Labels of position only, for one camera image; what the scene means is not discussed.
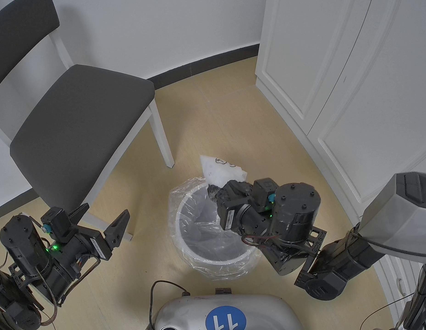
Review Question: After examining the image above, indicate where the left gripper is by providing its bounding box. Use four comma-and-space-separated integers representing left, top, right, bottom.
52, 202, 130, 278

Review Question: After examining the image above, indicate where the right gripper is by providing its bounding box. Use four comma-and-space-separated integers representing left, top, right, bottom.
216, 181, 272, 237

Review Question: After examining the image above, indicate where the white printed wrapper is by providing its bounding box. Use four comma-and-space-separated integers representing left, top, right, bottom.
199, 154, 248, 188

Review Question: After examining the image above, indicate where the clear plastic bag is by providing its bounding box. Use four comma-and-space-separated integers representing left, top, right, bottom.
168, 177, 263, 282

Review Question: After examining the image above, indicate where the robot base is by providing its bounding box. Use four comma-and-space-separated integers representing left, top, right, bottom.
154, 287, 301, 330

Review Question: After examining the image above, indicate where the white trash bin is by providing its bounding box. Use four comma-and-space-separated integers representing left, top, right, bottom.
174, 188, 258, 262

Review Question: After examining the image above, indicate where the grey seat white chair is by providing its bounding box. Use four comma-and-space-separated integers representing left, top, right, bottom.
0, 0, 176, 241

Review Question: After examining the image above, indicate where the white wardrobe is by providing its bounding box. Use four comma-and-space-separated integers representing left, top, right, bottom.
255, 0, 426, 217

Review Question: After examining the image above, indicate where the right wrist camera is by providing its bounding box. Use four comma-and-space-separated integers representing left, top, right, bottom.
252, 178, 279, 216

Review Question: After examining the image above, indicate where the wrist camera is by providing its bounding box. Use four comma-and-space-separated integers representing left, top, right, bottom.
252, 178, 279, 216
40, 208, 73, 244

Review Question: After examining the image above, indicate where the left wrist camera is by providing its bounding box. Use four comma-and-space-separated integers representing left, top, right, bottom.
40, 208, 73, 244

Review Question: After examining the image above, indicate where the black cable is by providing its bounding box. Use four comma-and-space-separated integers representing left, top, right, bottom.
362, 294, 420, 330
148, 280, 191, 330

